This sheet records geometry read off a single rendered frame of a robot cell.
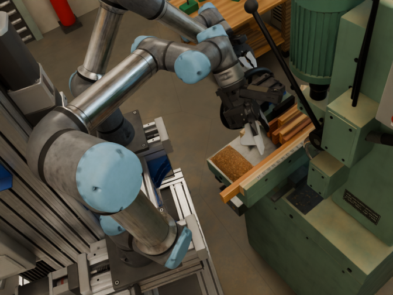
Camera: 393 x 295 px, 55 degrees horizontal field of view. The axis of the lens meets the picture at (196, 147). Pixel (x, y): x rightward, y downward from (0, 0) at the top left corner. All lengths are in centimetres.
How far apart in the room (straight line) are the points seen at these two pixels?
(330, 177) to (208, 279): 95
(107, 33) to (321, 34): 78
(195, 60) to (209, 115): 176
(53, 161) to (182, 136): 190
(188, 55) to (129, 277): 70
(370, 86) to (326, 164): 26
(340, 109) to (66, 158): 56
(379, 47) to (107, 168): 55
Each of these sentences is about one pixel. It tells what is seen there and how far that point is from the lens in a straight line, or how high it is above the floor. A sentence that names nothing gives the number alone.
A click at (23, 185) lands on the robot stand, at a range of 114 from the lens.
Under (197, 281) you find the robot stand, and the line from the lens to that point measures 183.
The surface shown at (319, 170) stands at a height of 108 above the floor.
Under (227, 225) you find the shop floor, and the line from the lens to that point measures 214.
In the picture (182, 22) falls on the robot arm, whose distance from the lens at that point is 140.
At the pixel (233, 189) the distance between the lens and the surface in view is 115.
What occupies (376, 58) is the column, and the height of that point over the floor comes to 140.
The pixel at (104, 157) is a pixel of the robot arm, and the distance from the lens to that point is 64.
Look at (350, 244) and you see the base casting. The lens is 124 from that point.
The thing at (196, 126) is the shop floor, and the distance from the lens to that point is 258.
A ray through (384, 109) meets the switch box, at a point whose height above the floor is 136.
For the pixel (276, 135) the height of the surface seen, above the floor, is 95.
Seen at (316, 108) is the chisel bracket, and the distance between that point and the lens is 118.
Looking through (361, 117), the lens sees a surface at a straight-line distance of 85.
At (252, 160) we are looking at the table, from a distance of 125.
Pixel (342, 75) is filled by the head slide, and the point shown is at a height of 127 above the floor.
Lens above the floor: 193
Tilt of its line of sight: 52 degrees down
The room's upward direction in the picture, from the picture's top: 16 degrees counter-clockwise
